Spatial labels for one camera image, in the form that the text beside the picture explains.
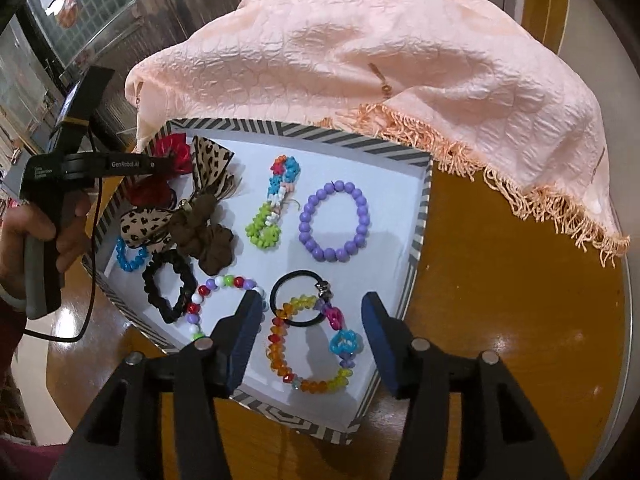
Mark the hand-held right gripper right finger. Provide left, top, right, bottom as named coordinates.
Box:
left=361, top=291, right=569, bottom=480

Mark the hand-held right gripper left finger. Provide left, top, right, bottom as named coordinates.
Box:
left=50, top=290, right=267, bottom=480

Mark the red bow hair tie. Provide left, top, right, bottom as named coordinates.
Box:
left=127, top=132, right=193, bottom=208

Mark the rainbow crystal bead bracelet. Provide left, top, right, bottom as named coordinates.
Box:
left=268, top=296, right=363, bottom=395

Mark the black hair tie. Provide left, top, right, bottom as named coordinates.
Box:
left=270, top=270, right=337, bottom=328

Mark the multicolour round bead bracelet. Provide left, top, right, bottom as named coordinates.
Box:
left=184, top=274, right=267, bottom=343

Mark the brown leopard bow hair tie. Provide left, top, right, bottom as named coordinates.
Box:
left=119, top=136, right=236, bottom=273

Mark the black scrunchie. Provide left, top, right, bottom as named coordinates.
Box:
left=142, top=250, right=200, bottom=325

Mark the green blue flower bead bracelet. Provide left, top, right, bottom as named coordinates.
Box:
left=245, top=155, right=301, bottom=248

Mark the purple bead bracelet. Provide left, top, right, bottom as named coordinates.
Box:
left=298, top=181, right=372, bottom=263

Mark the striped shallow cardboard box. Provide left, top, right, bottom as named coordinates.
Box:
left=81, top=117, right=433, bottom=446

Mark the person's left hand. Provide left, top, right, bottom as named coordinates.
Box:
left=0, top=194, right=93, bottom=306

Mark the peach fringed cloth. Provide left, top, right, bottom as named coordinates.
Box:
left=124, top=0, right=632, bottom=268

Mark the maroon clothing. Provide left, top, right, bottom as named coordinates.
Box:
left=0, top=437, right=66, bottom=480

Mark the black cable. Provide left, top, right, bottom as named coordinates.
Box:
left=24, top=172, right=105, bottom=345

